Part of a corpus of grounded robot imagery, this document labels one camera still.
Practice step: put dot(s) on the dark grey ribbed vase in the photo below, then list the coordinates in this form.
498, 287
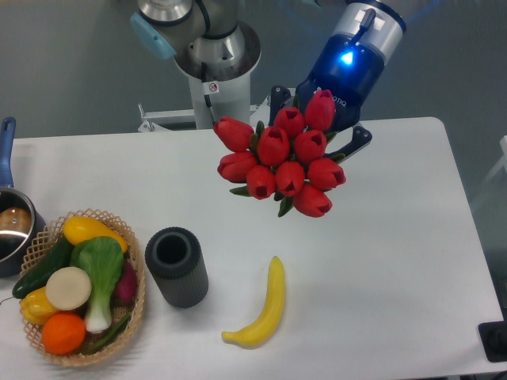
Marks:
175, 260

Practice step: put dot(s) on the woven wicker basket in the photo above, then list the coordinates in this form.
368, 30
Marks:
41, 245

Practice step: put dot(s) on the red tulip bouquet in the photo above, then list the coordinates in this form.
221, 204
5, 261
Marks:
286, 160

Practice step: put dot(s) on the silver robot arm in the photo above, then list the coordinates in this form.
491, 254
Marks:
217, 53

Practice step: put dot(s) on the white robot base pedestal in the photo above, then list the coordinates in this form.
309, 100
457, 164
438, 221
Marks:
211, 100

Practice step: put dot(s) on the green bean pod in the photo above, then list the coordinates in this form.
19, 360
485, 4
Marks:
110, 336

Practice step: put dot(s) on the yellow bell pepper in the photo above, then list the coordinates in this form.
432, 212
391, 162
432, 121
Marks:
36, 308

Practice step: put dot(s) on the purple red radish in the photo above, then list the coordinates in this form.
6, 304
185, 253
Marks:
127, 286

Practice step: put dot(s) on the yellow banana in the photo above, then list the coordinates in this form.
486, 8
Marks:
260, 331

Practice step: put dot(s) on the yellow squash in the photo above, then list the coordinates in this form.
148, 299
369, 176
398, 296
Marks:
78, 229

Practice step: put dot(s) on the blue saucepan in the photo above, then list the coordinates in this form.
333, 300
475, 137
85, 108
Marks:
20, 221

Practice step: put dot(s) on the green bok choy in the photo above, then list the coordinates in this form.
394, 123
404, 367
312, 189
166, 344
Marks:
101, 258

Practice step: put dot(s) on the green cucumber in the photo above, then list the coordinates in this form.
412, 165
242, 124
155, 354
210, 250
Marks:
59, 256

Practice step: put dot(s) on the black device at edge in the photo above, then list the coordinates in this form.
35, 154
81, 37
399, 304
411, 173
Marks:
493, 337

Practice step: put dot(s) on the round cream white slice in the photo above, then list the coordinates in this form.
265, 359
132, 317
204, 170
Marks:
68, 288

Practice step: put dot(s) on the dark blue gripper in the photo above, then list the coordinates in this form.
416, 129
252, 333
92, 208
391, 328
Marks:
349, 72

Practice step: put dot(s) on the orange fruit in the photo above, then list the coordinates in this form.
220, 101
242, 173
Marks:
63, 333

